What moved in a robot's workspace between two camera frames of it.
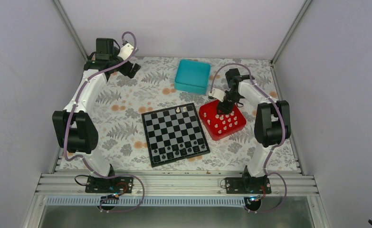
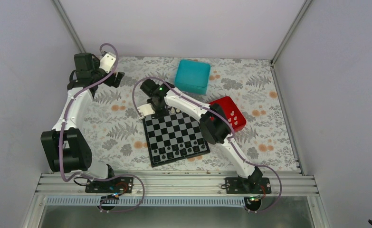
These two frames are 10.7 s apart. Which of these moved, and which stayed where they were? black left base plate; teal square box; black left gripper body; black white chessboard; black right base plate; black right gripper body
Moved: black left gripper body; black right gripper body
Stayed: teal square box; black white chessboard; black right base plate; black left base plate
